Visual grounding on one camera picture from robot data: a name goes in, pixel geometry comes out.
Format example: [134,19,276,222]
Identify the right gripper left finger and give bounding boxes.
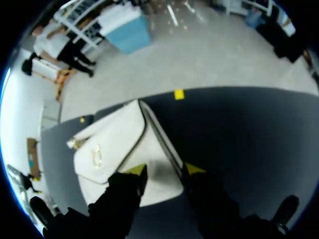
[88,163,150,239]

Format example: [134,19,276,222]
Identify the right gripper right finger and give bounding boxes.
[181,162,250,239]

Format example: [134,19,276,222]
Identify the white handbag with gold chain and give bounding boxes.
[66,99,185,207]

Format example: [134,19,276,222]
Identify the person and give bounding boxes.
[32,23,97,78]

